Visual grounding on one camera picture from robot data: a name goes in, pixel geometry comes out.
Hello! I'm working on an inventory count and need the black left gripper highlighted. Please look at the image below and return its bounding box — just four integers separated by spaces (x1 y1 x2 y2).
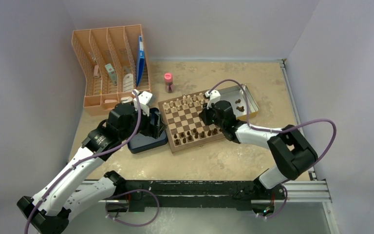
119 104 166 140

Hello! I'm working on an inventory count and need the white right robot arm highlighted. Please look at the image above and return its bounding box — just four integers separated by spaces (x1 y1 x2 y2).
199 100 318 198

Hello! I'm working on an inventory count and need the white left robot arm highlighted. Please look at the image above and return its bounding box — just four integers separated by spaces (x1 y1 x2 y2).
17 103 165 234

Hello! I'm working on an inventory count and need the wooden chess board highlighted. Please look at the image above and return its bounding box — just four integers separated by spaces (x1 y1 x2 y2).
158 107 224 153

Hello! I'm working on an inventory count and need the row of white chess pieces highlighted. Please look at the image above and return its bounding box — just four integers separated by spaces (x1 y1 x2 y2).
158 92 208 115

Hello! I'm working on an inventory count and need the dark blue tin lid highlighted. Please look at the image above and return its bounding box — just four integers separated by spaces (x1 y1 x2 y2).
126 107 169 155

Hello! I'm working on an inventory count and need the silver metal tin tray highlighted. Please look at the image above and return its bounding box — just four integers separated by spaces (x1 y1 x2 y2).
218 84 259 121

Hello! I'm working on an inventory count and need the pink capped small bottle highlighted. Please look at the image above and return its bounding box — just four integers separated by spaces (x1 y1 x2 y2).
164 73 174 93

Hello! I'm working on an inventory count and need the white striped card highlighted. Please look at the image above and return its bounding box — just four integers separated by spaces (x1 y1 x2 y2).
122 73 134 93

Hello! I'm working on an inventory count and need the blue folder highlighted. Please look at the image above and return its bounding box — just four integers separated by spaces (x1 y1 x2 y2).
136 35 145 86

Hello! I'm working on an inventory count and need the teal white small box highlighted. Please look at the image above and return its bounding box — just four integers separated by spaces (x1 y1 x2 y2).
105 63 118 86

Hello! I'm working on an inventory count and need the orange plastic file organizer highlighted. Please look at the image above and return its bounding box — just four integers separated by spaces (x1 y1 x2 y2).
72 24 152 116

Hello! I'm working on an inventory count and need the pink small item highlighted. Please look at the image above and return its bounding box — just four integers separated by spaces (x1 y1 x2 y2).
93 65 100 78

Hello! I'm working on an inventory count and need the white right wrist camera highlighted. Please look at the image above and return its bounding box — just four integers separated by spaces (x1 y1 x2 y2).
205 89 221 109

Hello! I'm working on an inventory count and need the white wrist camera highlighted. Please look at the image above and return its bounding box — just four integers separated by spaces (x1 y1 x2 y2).
133 89 154 116
205 89 221 109

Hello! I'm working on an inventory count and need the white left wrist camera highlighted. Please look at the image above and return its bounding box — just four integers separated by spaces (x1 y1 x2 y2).
133 89 154 116

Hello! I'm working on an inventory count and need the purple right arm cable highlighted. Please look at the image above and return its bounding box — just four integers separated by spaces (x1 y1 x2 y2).
206 79 337 172

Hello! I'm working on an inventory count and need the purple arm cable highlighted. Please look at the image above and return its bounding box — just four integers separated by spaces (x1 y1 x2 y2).
206 79 337 172
24 90 142 234

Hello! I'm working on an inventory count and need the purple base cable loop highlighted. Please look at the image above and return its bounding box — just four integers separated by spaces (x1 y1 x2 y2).
105 189 160 227

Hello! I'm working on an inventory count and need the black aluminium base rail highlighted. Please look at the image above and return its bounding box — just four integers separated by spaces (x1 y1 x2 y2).
104 180 331 215

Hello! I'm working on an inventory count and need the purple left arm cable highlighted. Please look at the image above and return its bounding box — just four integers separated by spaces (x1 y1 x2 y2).
24 90 142 234

